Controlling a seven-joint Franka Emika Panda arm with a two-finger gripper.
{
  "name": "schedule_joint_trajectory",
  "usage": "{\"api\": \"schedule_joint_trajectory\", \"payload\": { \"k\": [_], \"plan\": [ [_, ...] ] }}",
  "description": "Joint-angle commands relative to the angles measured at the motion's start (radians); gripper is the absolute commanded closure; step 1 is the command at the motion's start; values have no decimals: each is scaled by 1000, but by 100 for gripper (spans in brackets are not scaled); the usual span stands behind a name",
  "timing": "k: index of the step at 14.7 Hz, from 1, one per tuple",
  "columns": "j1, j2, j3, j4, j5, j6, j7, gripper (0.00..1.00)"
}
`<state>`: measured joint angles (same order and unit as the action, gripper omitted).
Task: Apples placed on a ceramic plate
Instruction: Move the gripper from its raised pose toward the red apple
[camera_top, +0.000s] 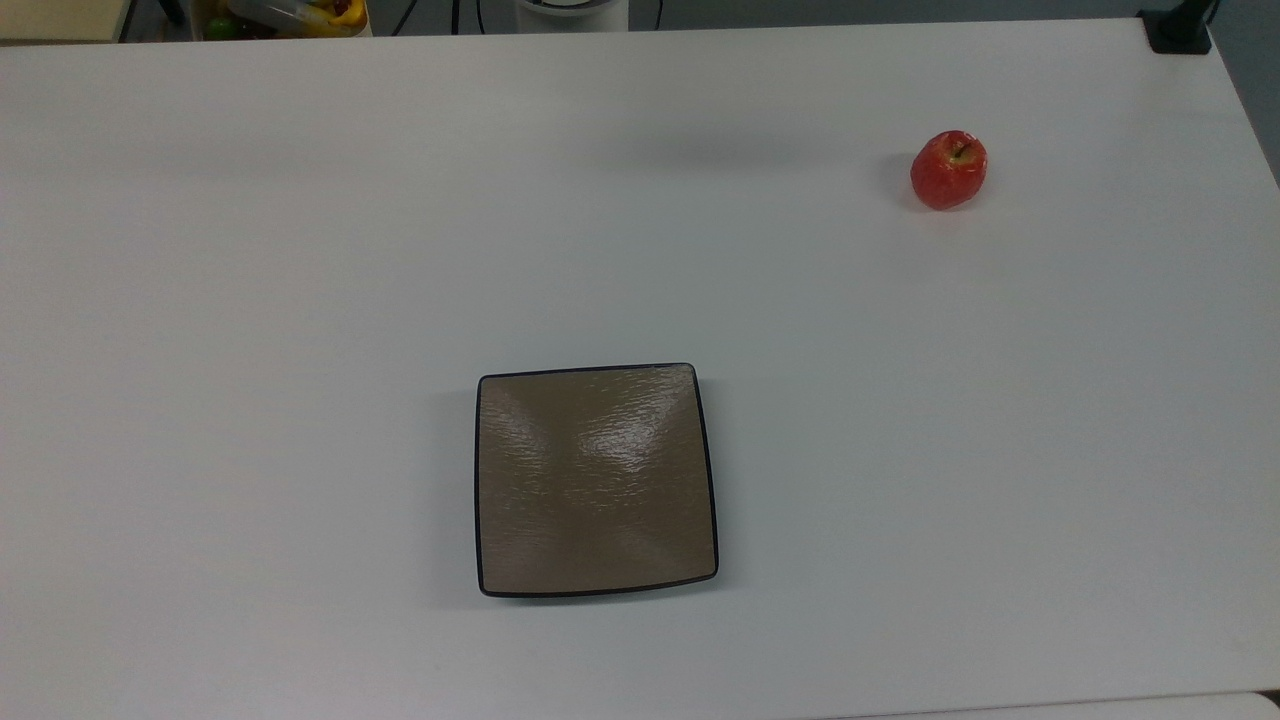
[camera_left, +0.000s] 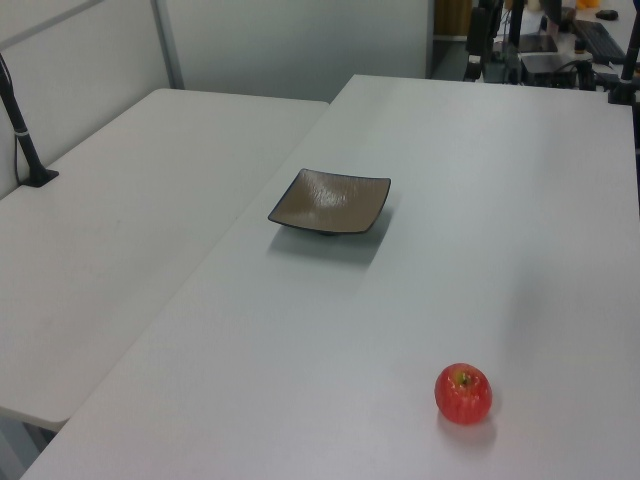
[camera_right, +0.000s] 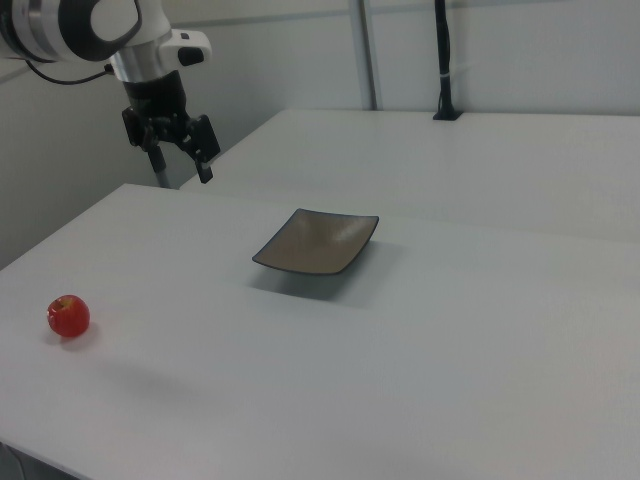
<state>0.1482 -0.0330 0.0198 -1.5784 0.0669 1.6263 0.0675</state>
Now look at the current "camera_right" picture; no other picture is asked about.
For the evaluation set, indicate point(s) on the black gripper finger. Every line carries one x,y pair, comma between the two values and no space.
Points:
156,157
204,137

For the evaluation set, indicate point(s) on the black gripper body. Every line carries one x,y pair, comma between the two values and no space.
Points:
155,100

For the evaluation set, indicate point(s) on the red apple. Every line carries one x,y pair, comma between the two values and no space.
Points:
69,316

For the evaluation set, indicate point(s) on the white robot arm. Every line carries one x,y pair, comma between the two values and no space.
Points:
150,25

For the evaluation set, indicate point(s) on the square brown ceramic plate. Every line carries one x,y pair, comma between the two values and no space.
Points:
315,245

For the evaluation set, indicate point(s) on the tall black pole stand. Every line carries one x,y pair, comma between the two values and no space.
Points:
444,50

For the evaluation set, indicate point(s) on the grey metal partition post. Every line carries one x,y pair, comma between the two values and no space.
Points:
365,50

